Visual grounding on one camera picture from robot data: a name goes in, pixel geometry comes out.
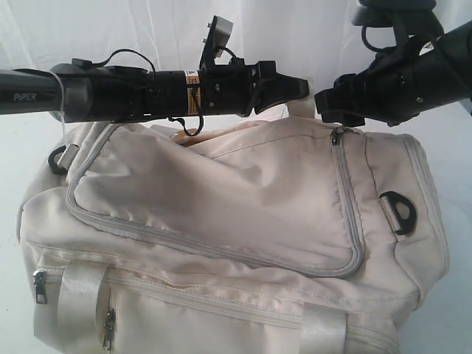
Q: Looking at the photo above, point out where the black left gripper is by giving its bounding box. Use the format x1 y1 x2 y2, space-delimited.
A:
199 58 308 117

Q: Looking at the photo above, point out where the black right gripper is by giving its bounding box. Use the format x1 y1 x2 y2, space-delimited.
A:
314 49 424 128

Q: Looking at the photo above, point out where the cream canvas duffel bag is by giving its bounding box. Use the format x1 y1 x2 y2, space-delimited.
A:
18 115 449 353

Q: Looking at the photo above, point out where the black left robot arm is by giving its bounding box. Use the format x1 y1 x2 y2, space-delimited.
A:
1 54 309 124

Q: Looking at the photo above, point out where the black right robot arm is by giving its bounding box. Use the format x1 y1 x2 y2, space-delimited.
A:
314 1 471 128

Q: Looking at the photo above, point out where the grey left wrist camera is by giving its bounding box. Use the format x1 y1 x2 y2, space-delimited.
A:
201 15 233 63

